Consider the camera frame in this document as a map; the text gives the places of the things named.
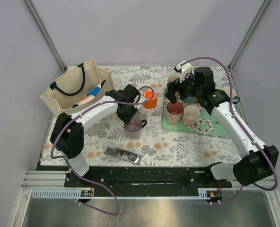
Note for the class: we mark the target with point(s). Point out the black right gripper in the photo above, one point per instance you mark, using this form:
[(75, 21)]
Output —
[(175, 86)]

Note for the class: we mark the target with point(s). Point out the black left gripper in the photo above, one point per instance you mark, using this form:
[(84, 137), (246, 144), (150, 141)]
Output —
[(127, 119)]

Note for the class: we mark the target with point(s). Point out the blue butterfly mug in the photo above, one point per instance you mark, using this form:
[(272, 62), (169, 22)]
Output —
[(190, 100)]

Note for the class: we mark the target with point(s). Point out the lavender mug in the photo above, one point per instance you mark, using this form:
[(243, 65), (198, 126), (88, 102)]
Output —
[(134, 127)]

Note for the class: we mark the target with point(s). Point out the pink round mug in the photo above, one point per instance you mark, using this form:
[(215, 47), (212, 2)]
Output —
[(174, 112)]

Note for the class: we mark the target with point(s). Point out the pink octagonal mug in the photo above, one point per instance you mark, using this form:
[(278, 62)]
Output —
[(190, 115)]

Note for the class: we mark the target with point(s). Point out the orange mug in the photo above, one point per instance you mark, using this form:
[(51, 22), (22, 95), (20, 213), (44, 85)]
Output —
[(152, 98)]

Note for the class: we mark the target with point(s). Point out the dark green mug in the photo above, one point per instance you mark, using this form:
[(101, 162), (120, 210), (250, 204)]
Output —
[(236, 100)]

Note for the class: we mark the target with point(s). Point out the beige floral mug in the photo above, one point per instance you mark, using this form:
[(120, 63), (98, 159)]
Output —
[(172, 78)]

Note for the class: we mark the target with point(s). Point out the lime green mug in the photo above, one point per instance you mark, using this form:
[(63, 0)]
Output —
[(227, 91)]

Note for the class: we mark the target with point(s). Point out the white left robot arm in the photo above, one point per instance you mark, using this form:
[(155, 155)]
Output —
[(68, 133)]

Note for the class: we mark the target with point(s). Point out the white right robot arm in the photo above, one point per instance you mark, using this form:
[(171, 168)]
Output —
[(258, 160)]

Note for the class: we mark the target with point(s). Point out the floral table mat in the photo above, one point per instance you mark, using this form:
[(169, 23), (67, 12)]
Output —
[(156, 146)]

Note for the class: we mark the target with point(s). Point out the green floral tray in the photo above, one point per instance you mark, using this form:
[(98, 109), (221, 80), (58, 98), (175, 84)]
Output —
[(204, 125)]

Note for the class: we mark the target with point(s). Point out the beige canvas tote bag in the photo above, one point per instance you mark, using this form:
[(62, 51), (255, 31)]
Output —
[(74, 85)]

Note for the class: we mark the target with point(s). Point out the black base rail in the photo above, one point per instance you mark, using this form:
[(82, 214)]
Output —
[(115, 177)]

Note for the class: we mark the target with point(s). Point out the white slotted cable duct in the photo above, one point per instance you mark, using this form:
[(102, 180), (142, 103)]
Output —
[(136, 191)]

